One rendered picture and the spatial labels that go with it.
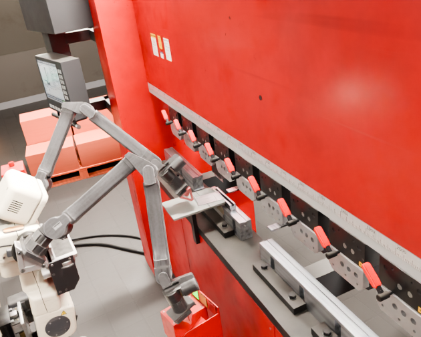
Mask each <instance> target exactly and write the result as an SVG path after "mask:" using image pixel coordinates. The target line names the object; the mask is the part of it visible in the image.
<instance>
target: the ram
mask: <svg viewBox="0 0 421 337"><path fill-rule="evenodd" d="M132 2H133V6H134V12H135V16H136V23H137V27H138V34H139V38H140V45H141V48H142V55H143V59H144V66H145V70H146V77H147V81H148V83H149V84H151V85H153V86H154V87H156V88H158V89H159V90H160V91H162V92H164V93H165V94H167V95H168V96H170V97H171V98H173V99H174V100H176V101H177V102H179V103H181V104H182V105H183V106H185V107H187V108H188V109H189V110H191V111H193V112H194V113H196V114H198V115H199V116H200V117H202V118H204V119H205V120H207V121H208V122H210V123H211V124H213V125H214V126H216V127H217V128H219V129H221V130H222V131H223V132H225V133H227V134H228V135H229V136H232V137H233V138H234V139H236V140H238V141H239V142H240V143H242V144H244V145H245V146H247V147H248V148H250V149H251V150H253V151H254V152H256V153H257V154H259V155H261V156H262V157H263V158H265V159H267V160H268V161H270V162H272V163H273V164H274V165H276V166H278V167H279V168H280V169H282V170H284V171H285V172H286V173H288V174H290V175H291V176H292V177H295V178H296V179H297V180H299V181H301V182H302V183H303V184H305V185H307V186H308V187H310V188H311V189H313V190H314V191H316V192H317V193H319V194H320V195H322V196H324V197H325V198H326V199H328V200H330V201H331V202H333V203H335V204H336V205H337V206H339V207H341V208H342V209H343V210H345V211H347V212H348V213H350V214H351V215H353V216H354V217H356V218H358V219H359V220H360V221H362V222H364V223H365V224H366V225H368V226H370V227H371V228H373V229H375V230H376V231H377V232H379V233H381V234H382V235H384V236H385V237H387V238H388V239H390V240H391V241H393V242H394V243H396V244H398V245H399V246H400V247H402V248H404V249H405V250H406V251H409V252H410V253H411V254H413V255H415V256H416V257H417V258H419V259H421V0H132ZM150 33H153V34H155V37H156V44H157V48H158V56H157V55H154V52H153V47H152V40H151V36H150ZM157 35H159V36H160V38H161V42H162V49H160V48H159V43H158V36H157ZM163 37H165V38H168V40H169V45H170V52H171V58H172V62H170V61H168V60H166V53H165V48H164V41H163ZM160 51H161V52H163V54H164V59H163V58H161V55H160ZM149 92H150V93H152V94H154V95H155V96H156V97H157V98H159V99H160V100H162V101H163V102H165V103H166V104H168V105H169V106H170V107H172V108H173V109H175V110H176V111H177V112H179V113H180V114H182V115H183V116H184V117H186V118H188V119H189V120H190V121H191V122H193V123H195V124H196V125H197V126H199V127H200V128H202V129H203V130H204V131H206V132H208V133H209V134H210V135H211V136H213V137H215V138H216V139H217V140H219V141H220V142H222V143H223V144H224V145H226V146H227V147H229V148H230V149H231V150H233V151H234V152H236V153H237V154H239V155H240V156H241V157H243V158H244V159H246V160H247V161H249V162H250V163H251V164H253V165H254V166H256V167H257V168H258V169H260V170H261V171H263V172H264V173H265V174H267V175H269V176H270V177H271V178H272V179H274V180H276V181H277V182H278V183H280V184H281V185H283V186H284V187H285V188H287V189H289V190H290V191H291V192H292V193H294V194H296V195H297V196H298V197H300V198H301V199H303V200H304V201H305V202H307V203H308V204H310V205H311V206H312V207H314V208H315V209H317V210H318V211H320V212H321V213H323V214H324V215H325V216H327V217H328V218H330V219H331V220H332V221H334V222H335V223H337V224H338V225H339V226H341V227H343V228H344V229H345V230H346V231H348V232H350V233H351V234H352V235H354V236H355V237H357V238H358V239H359V240H361V241H363V242H364V243H365V244H366V245H368V246H370V247H371V248H372V249H374V250H375V251H377V252H378V253H379V254H381V255H382V256H384V257H385V258H386V259H388V260H389V261H391V262H392V263H394V264H395V265H397V266H398V267H399V268H401V269H402V270H404V271H405V272H406V273H408V274H409V275H411V276H412V277H413V278H415V279H416V280H418V281H419V282H420V283H421V272H420V271H418V270H417V269H416V268H414V267H413V266H411V265H410V264H409V263H407V262H405V261H404V260H403V259H401V258H399V257H398V256H397V255H395V254H394V253H392V252H391V251H389V250H388V249H386V248H385V247H383V246H382V245H380V244H379V243H377V242H376V241H374V240H373V239H372V238H370V237H368V236H367V235H366V234H364V233H362V232H361V231H360V230H358V229H356V228H355V227H354V226H353V225H351V224H349V223H348V222H347V221H345V220H343V219H342V218H341V217H339V216H337V215H336V214H335V213H333V212H332V211H330V210H329V209H327V208H326V207H324V206H323V205H321V204H320V203H318V202H317V201H315V200H314V199H312V198H311V197H310V196H308V195H306V194H305V193H304V192H302V191H300V190H299V189H298V188H296V187H295V186H293V185H292V184H291V183H289V182H287V181H286V180H285V179H283V178H281V177H280V176H279V175H277V174H275V173H274V172H273V171H271V170H270V169H268V168H267V167H265V166H264V165H262V164H261V163H259V162H258V161H256V160H255V159H254V158H252V157H251V156H249V155H248V154H246V153H245V152H243V151H242V150H240V149H239V148H237V147H236V146H235V145H233V144H231V143H230V142H229V141H227V140H225V139H224V138H223V137H221V136H219V135H218V134H217V133H215V132H214V131H212V130H211V129H210V128H208V127H206V126H205V125H204V124H202V123H200V122H199V121H198V120H196V119H195V118H193V117H192V116H190V115H189V114H187V113H186V112H184V111H183V110H181V109H180V108H178V107H177V106H175V105H174V104H173V103H171V102H169V101H168V100H167V99H165V98H163V97H162V96H161V95H159V94H157V93H156V92H155V91H154V90H152V89H150V88H149Z"/></svg>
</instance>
